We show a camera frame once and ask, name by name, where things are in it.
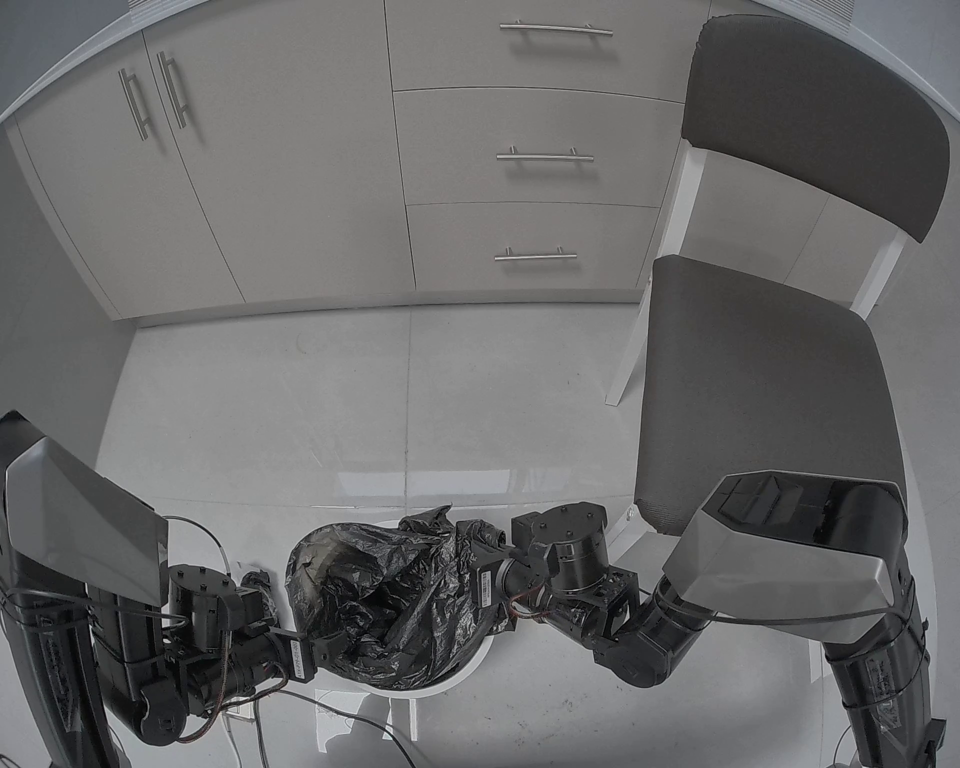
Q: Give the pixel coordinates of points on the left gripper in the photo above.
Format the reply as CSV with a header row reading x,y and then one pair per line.
x,y
262,664

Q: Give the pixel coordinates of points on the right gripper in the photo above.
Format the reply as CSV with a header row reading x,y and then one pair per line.
x,y
517,581

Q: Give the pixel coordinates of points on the black plastic bag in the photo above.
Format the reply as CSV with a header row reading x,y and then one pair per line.
x,y
375,585

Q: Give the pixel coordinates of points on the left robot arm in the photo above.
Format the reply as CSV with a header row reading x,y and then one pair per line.
x,y
82,517

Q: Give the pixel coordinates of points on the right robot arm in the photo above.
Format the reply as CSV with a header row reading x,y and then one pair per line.
x,y
787,547

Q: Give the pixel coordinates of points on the crumpled black plastic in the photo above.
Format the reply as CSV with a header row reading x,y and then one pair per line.
x,y
259,581

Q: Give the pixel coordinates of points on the white trash bin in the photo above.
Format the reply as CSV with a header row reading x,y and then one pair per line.
x,y
442,679

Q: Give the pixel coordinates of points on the dark grey white chair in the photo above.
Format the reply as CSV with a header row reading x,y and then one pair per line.
x,y
765,390

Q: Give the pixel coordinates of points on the beige cabinet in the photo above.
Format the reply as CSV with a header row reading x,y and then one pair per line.
x,y
300,150

